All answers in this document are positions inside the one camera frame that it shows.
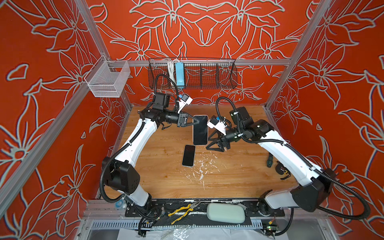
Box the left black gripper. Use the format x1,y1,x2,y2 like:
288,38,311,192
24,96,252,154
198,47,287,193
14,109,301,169
163,110,198,129

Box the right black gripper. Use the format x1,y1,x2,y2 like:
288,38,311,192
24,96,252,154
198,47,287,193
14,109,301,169
204,124,245,152

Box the black phone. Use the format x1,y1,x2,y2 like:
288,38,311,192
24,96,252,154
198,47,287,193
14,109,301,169
182,145,196,167
193,115,208,146

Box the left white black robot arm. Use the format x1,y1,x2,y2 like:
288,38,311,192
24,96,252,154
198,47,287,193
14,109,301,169
99,91,199,213

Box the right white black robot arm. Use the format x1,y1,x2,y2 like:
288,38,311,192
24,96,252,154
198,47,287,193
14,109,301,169
206,97,371,220

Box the black phone on table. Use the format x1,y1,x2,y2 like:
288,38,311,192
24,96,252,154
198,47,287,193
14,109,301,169
182,145,196,167

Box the light blue box in basket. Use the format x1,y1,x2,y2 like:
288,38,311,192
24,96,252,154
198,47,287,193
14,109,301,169
175,62,185,89

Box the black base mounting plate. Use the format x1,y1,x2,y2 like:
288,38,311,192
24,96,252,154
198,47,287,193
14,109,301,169
140,199,286,230

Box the pale green pouch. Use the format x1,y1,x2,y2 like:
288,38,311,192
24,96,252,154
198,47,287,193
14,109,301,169
207,203,246,224

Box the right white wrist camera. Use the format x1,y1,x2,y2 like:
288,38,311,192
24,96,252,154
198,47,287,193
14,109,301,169
207,115,227,135

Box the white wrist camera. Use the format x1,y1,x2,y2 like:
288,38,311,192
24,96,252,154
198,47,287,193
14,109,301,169
207,115,227,135
177,94,193,114

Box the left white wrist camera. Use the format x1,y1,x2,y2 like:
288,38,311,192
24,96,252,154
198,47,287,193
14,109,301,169
177,94,193,114

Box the black wire wall basket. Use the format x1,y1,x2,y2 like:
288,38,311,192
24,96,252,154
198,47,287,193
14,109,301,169
148,58,238,90

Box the black handled screwdriver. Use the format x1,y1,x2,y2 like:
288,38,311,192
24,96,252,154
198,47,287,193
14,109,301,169
267,153,274,168

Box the white cable bundle in basket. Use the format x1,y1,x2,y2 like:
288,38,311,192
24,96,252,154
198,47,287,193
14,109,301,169
166,59,177,87

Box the yellow handled pliers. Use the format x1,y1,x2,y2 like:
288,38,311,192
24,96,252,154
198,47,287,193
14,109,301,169
168,201,202,225

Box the clear plastic wall bin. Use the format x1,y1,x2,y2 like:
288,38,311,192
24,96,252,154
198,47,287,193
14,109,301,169
85,56,131,98

